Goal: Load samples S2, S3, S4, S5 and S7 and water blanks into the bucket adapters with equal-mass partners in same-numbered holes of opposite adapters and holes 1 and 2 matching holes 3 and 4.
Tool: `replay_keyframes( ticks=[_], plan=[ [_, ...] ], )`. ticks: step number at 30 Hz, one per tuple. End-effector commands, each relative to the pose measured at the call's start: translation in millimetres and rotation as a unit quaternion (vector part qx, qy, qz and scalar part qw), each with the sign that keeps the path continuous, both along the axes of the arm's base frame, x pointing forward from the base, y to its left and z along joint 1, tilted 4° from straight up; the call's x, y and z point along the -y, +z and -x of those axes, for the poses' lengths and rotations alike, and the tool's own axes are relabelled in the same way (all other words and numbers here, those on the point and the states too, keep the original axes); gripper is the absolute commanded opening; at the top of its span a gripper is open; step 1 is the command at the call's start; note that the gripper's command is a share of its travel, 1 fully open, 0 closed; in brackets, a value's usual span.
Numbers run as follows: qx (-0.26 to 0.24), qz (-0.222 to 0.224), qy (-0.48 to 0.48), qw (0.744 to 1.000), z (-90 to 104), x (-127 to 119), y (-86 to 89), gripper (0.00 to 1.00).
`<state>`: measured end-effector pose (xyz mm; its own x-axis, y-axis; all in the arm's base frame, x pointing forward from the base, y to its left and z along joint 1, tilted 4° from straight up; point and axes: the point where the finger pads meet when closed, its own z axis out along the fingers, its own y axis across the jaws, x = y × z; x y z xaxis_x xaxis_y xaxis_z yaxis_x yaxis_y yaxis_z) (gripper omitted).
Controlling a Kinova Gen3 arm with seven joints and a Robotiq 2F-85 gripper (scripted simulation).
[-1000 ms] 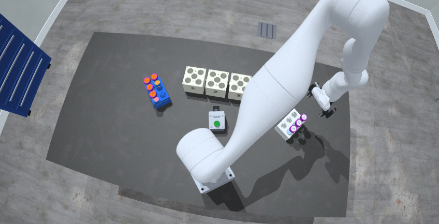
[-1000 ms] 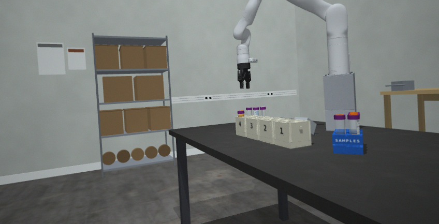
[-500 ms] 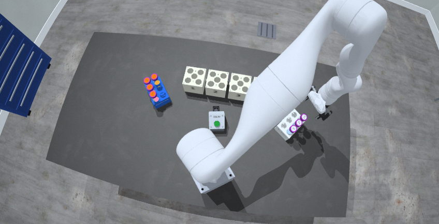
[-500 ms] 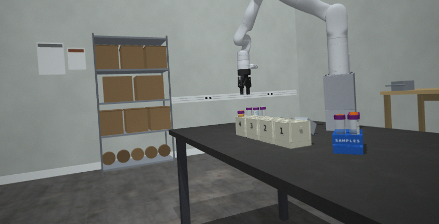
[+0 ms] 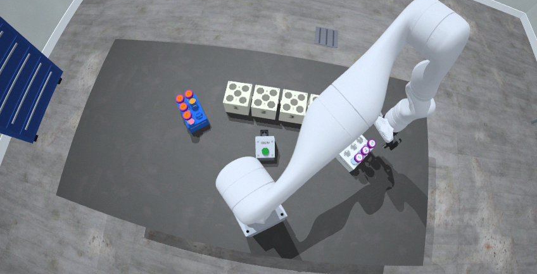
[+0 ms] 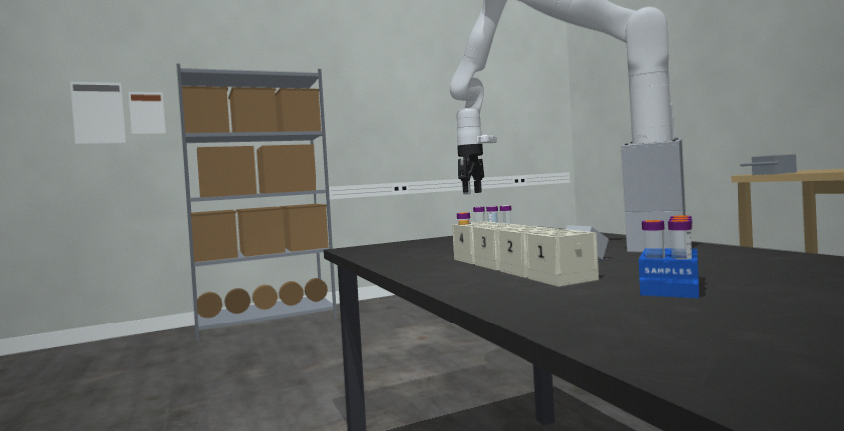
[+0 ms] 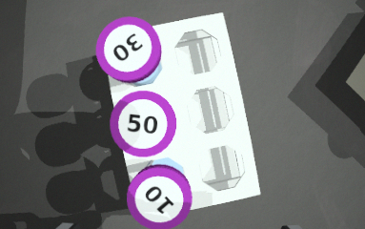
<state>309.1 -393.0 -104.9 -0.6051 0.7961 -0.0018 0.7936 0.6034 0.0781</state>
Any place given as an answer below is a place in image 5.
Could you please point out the blue tube rack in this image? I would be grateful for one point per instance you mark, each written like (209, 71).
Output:
(200, 119)

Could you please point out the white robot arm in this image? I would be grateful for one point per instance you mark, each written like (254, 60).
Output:
(352, 104)

